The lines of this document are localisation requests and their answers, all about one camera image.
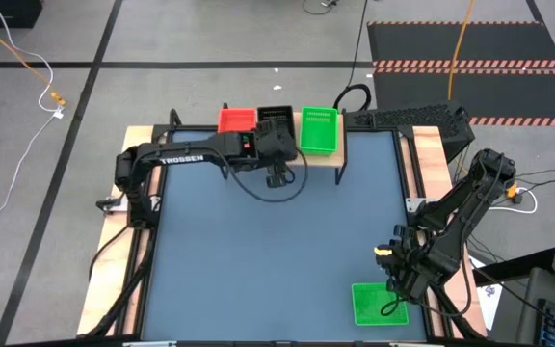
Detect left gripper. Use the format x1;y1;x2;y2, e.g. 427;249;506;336
256;120;298;188

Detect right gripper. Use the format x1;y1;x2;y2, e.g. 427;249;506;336
377;235;455;303

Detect green plastic basket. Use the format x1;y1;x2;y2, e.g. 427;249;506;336
350;281;410;328
299;106;340;158

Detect black plastic basket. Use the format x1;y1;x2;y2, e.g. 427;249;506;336
256;105;297;141

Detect orange plastic basket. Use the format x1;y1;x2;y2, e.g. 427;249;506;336
217;107;259;135

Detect wooden shelf with black legs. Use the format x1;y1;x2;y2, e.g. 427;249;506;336
214;102;349;187

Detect white paper sheet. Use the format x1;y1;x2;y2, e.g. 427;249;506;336
467;254;504;332

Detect grey cart top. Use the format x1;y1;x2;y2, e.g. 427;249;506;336
515;266;555;347

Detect black floor mat orange stripes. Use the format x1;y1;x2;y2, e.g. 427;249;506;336
366;19;555;69
372;67;555;129

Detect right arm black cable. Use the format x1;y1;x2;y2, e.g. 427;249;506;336
380;288;410;318

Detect thick black power cable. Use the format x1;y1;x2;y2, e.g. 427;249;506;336
332;0;373;116

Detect white looped cable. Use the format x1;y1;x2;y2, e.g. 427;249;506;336
488;188;540;216

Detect black aluminium rig frame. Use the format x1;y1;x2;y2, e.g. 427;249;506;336
77;108;490;347

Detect thin black floor cable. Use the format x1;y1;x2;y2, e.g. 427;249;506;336
301;0;340;16

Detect orange extension cable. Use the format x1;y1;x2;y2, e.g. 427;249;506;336
0;8;67;108
446;0;522;203

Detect white floor cable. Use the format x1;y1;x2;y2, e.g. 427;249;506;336
0;0;66;231

